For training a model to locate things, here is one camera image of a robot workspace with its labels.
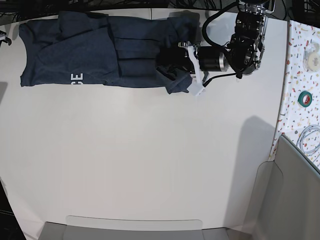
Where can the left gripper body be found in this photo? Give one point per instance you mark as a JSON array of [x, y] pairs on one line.
[[195, 58]]

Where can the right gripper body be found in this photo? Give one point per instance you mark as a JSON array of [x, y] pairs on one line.
[[4, 38]]

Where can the dark blue t-shirt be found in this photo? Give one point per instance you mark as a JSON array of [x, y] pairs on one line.
[[97, 49]]

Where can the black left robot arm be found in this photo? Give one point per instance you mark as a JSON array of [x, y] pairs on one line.
[[243, 53]]

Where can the clear tape dispenser roll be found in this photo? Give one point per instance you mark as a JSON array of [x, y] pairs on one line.
[[311, 57]]

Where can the green tape roll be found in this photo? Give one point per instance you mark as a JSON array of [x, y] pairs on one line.
[[305, 99]]

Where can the terrazzo patterned side surface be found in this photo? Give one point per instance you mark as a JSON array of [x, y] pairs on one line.
[[300, 124]]

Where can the grey panel at right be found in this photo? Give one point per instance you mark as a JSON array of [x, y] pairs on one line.
[[285, 201]]

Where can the grey panel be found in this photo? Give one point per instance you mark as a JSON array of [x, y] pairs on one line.
[[89, 228], [285, 201]]

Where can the grey panel at bottom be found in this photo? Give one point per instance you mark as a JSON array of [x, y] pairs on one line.
[[89, 228]]

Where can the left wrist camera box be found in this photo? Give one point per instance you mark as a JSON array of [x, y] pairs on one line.
[[196, 89]]

